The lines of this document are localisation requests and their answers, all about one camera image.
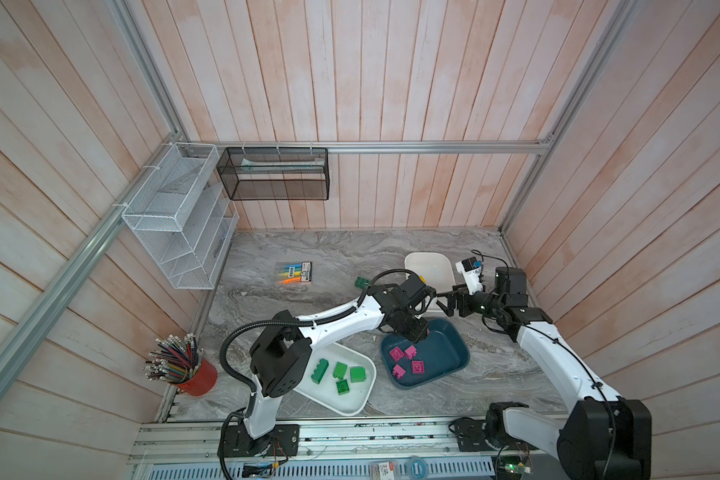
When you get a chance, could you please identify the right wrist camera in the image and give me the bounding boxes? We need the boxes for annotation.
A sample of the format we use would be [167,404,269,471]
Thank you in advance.
[455,256,484,295]

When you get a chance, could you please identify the black mesh wall basket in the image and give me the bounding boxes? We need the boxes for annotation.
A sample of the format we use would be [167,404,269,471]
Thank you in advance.
[216,146,330,201]

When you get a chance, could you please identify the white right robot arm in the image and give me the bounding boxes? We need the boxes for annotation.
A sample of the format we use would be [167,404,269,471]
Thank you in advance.
[441,258,652,479]

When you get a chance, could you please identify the green lego cube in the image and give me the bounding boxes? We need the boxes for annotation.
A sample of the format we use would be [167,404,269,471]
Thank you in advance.
[332,362,348,380]
[349,366,367,383]

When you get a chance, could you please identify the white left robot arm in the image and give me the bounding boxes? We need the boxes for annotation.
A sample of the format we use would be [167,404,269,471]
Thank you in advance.
[218,269,437,453]

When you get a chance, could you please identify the dark green 2x4 lego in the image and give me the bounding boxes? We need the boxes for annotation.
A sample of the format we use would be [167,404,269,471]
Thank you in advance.
[355,277,370,289]

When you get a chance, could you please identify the long green lego brick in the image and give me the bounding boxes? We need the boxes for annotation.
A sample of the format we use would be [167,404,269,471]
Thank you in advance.
[310,358,330,385]

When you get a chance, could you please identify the white wire mesh shelf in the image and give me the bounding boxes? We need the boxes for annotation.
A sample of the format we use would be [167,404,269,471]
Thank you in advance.
[122,143,239,290]

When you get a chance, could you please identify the highlighter marker pack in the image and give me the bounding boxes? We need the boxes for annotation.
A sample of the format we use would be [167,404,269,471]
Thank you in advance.
[275,261,312,284]

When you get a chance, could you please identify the red cup of pencils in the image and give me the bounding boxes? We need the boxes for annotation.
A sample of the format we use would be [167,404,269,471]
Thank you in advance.
[144,333,218,397]

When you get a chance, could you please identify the white rectangular bin near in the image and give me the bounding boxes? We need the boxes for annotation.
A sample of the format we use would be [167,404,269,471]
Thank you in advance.
[295,343,377,416]

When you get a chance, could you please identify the white rectangular bin far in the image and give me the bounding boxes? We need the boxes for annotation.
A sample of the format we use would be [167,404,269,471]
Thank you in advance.
[404,252,457,294]

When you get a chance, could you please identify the green square lego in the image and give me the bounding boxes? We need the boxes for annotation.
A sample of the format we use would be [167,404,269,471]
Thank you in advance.
[336,379,350,395]

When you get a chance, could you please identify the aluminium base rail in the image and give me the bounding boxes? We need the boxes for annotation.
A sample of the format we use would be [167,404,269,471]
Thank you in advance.
[125,417,565,479]

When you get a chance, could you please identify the teal rectangular bin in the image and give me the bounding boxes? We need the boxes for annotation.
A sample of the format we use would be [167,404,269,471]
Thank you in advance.
[380,318,470,390]

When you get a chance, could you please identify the white rectangular bin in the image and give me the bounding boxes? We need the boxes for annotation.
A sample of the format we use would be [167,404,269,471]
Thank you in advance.
[404,252,457,294]
[295,343,377,416]

